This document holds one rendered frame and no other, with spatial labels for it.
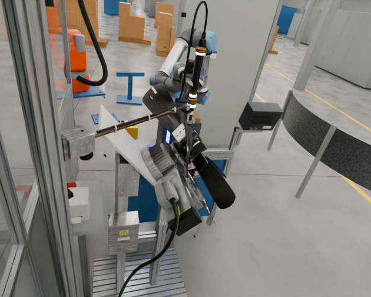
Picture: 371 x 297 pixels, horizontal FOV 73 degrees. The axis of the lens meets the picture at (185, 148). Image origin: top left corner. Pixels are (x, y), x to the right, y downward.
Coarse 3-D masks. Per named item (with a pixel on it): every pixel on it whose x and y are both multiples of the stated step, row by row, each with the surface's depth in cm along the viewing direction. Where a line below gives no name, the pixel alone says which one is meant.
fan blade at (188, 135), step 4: (184, 120) 98; (184, 124) 96; (188, 128) 102; (188, 132) 102; (188, 136) 100; (192, 136) 114; (188, 140) 100; (192, 140) 113; (188, 144) 99; (188, 148) 99; (188, 152) 99; (188, 156) 113
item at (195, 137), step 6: (198, 138) 124; (174, 144) 126; (180, 144) 128; (192, 144) 124; (198, 144) 124; (204, 144) 133; (180, 150) 123; (186, 150) 126; (192, 150) 124; (198, 150) 125; (204, 150) 127; (180, 156) 124
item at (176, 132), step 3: (180, 126) 127; (183, 126) 128; (177, 129) 126; (180, 129) 127; (174, 132) 125; (177, 132) 126; (183, 132) 128; (174, 135) 124; (180, 135) 127; (183, 135) 128; (177, 138) 125; (180, 138) 126; (177, 141) 125
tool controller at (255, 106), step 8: (248, 104) 182; (256, 104) 182; (264, 104) 185; (272, 104) 187; (248, 112) 182; (256, 112) 177; (264, 112) 179; (272, 112) 181; (280, 112) 183; (240, 120) 192; (248, 120) 182; (256, 120) 183; (264, 120) 185; (272, 120) 187; (248, 128) 188; (256, 128) 187; (264, 128) 192; (272, 128) 195
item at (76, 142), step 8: (72, 128) 84; (80, 128) 84; (64, 136) 78; (72, 136) 80; (80, 136) 80; (88, 136) 82; (64, 144) 78; (72, 144) 79; (80, 144) 81; (88, 144) 83; (64, 152) 79; (72, 152) 80; (80, 152) 82; (88, 152) 85; (64, 160) 81
